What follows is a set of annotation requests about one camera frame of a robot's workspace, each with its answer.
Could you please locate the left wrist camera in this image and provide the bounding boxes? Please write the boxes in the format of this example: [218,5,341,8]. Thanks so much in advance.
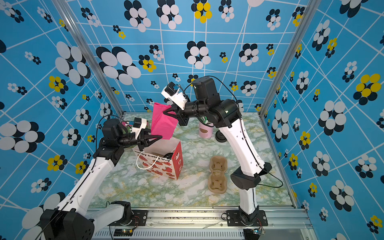
[131,118,148,139]

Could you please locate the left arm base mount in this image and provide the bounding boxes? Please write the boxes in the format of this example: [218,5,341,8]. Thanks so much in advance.
[109,209,149,227]

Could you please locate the pink paper napkin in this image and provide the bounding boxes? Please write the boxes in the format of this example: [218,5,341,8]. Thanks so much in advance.
[151,103,178,140]

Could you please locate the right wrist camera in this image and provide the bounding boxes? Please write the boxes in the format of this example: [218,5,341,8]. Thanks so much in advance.
[161,75,221,110]

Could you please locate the black cup lid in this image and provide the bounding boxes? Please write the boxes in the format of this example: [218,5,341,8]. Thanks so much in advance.
[164,153,173,160]

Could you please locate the red paper gift bag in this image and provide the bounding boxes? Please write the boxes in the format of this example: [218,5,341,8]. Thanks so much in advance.
[133,138,184,180]

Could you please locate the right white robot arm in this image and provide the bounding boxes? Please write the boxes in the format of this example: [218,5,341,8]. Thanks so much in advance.
[163,99,272,225]

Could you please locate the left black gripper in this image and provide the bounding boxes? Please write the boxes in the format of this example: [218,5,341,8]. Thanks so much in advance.
[117,128,163,152]

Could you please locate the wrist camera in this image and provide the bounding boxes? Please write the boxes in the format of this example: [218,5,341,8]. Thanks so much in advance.
[131,118,148,139]
[161,75,221,110]

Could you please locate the brown cardboard cup carrier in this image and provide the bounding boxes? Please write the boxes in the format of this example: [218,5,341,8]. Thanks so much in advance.
[208,156,228,194]

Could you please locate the pink straw holder cup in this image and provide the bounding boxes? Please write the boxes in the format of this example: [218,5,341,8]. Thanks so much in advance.
[199,123,214,139]

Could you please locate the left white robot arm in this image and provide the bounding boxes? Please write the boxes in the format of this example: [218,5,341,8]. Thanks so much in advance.
[36,118,162,240]

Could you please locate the black lid stack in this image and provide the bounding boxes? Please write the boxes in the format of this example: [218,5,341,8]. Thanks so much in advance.
[215,131,227,143]

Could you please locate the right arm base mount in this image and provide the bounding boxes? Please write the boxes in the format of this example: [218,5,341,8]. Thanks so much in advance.
[226,210,269,228]

